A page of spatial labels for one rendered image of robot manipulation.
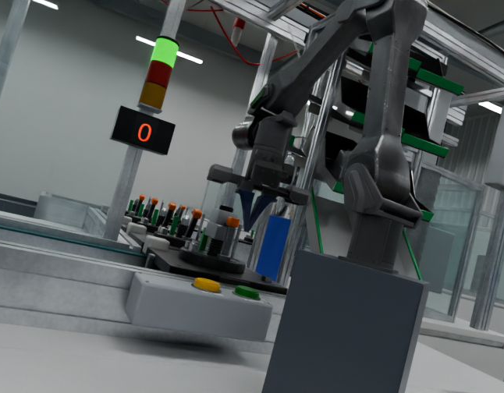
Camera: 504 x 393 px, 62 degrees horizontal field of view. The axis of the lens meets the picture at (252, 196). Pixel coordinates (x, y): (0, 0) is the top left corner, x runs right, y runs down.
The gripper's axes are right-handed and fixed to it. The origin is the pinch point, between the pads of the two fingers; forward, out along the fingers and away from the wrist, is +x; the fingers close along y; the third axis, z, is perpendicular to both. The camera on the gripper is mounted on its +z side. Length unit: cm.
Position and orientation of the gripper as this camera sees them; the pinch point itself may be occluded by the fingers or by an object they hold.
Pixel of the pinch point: (250, 213)
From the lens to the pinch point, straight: 76.2
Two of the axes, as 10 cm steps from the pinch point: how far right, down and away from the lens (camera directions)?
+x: -2.6, 9.6, -0.7
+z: 1.5, -0.3, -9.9
